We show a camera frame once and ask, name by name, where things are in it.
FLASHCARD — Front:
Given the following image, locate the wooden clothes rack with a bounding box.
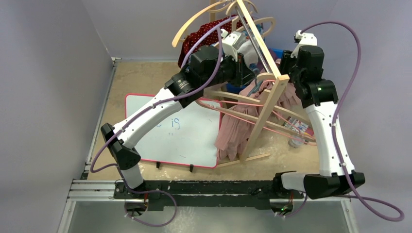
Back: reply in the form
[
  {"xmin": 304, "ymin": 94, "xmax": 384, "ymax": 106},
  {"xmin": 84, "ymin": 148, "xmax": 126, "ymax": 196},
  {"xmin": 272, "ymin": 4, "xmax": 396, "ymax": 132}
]
[{"xmin": 209, "ymin": 0, "xmax": 291, "ymax": 168}]

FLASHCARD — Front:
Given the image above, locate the white board with pink edge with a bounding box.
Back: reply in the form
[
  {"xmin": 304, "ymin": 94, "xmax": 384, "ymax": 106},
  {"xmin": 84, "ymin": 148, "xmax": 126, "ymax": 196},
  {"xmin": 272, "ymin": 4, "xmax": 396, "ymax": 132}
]
[{"xmin": 135, "ymin": 102, "xmax": 221, "ymax": 168}]

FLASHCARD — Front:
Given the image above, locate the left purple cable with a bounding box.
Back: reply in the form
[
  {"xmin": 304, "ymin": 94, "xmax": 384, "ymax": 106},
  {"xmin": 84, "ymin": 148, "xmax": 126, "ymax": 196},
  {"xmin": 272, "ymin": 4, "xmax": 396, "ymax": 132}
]
[{"xmin": 89, "ymin": 27, "xmax": 224, "ymax": 174}]

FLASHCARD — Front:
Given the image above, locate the plain wooden hanger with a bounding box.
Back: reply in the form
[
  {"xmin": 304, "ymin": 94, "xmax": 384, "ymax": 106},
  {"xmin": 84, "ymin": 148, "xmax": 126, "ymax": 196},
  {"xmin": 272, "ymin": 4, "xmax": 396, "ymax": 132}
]
[{"xmin": 196, "ymin": 72, "xmax": 316, "ymax": 145}]

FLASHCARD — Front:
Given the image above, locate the empty wooden hanger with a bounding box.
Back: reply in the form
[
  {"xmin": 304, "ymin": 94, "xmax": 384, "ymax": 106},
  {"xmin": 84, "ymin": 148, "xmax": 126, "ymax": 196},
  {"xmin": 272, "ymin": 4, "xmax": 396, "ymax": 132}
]
[{"xmin": 172, "ymin": 0, "xmax": 232, "ymax": 48}]

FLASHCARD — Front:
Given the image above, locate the blue plastic bin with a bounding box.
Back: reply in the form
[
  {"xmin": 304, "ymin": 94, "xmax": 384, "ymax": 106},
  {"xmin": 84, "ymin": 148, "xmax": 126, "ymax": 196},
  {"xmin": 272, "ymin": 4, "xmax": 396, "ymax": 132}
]
[{"xmin": 226, "ymin": 48, "xmax": 283, "ymax": 94}]

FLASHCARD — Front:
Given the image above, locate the marker pack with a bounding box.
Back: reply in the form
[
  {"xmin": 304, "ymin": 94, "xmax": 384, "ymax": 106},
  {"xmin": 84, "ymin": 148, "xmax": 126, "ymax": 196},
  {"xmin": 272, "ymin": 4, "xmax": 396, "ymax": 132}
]
[{"xmin": 283, "ymin": 117, "xmax": 314, "ymax": 136}]

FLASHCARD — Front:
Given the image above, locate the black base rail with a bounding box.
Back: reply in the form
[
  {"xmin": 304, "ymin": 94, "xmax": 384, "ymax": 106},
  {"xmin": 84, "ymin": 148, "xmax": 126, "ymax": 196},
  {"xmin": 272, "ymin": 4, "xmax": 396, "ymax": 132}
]
[{"xmin": 114, "ymin": 180, "xmax": 290, "ymax": 211}]

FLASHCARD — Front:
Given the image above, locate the pink garment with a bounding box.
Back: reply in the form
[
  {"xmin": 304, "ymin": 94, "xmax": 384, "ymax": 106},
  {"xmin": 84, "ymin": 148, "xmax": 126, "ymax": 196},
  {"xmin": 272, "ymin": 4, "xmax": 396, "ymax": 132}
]
[{"xmin": 214, "ymin": 82, "xmax": 301, "ymax": 161}]

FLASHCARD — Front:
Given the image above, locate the clear plastic cup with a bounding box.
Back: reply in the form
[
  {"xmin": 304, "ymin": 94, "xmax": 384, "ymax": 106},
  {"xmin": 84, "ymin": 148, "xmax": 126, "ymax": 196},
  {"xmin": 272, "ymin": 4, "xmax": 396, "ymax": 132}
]
[{"xmin": 288, "ymin": 137, "xmax": 306, "ymax": 148}]

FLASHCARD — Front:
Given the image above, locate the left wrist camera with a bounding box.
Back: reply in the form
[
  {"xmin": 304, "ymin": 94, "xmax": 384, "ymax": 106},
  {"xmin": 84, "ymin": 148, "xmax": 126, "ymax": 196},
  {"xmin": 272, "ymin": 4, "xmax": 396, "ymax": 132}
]
[{"xmin": 221, "ymin": 29, "xmax": 246, "ymax": 62}]

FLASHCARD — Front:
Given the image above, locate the teal blue hanger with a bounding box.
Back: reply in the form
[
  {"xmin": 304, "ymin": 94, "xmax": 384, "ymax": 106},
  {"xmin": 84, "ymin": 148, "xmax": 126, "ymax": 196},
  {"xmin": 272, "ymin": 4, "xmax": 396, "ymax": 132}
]
[{"xmin": 247, "ymin": 81, "xmax": 268, "ymax": 99}]

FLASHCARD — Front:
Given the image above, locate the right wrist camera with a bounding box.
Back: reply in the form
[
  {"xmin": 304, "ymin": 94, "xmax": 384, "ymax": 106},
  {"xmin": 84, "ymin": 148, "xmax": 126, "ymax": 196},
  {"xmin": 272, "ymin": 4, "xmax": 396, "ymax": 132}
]
[{"xmin": 291, "ymin": 30, "xmax": 317, "ymax": 58}]

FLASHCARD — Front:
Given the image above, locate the pink wire hanger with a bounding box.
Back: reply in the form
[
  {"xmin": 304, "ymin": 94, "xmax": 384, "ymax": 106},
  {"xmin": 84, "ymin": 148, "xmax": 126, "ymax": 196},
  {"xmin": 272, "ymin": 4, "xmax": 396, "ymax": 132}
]
[{"xmin": 195, "ymin": 90, "xmax": 316, "ymax": 146}]

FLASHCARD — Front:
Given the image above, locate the purple hanger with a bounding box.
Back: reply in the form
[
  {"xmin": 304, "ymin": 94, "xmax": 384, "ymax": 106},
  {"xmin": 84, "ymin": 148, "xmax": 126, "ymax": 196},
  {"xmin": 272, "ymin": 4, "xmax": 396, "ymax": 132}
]
[{"xmin": 181, "ymin": 15, "xmax": 235, "ymax": 67}]

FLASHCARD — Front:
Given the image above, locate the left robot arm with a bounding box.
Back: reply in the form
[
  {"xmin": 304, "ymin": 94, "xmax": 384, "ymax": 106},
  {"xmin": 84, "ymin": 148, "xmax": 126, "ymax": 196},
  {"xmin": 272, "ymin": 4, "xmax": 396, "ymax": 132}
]
[{"xmin": 101, "ymin": 46, "xmax": 256, "ymax": 199}]

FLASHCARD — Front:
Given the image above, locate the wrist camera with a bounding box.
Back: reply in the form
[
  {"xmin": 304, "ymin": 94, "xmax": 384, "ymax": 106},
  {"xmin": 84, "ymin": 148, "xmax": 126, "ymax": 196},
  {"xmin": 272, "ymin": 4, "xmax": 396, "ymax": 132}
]
[
  {"xmin": 291, "ymin": 30, "xmax": 317, "ymax": 58},
  {"xmin": 221, "ymin": 29, "xmax": 246, "ymax": 62}
]

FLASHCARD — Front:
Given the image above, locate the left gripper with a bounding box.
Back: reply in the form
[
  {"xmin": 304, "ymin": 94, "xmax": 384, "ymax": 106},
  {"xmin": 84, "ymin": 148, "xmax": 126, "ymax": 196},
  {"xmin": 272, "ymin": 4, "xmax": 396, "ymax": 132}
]
[{"xmin": 202, "ymin": 51, "xmax": 258, "ymax": 89}]

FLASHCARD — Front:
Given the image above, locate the red polka dot dress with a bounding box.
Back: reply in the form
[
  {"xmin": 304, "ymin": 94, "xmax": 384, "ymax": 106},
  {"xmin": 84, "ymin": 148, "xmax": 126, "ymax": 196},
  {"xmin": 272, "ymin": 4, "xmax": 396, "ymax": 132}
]
[{"xmin": 178, "ymin": 17, "xmax": 232, "ymax": 68}]

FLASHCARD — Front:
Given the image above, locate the blue floral garment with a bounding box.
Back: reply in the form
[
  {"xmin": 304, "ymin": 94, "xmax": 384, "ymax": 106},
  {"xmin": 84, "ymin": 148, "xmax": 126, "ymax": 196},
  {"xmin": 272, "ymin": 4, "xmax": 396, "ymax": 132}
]
[{"xmin": 245, "ymin": 24, "xmax": 267, "ymax": 70}]

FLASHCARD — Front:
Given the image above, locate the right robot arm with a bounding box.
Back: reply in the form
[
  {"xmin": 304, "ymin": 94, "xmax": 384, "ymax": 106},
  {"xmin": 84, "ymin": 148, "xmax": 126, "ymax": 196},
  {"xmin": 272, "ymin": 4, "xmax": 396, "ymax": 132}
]
[{"xmin": 273, "ymin": 45, "xmax": 365, "ymax": 199}]

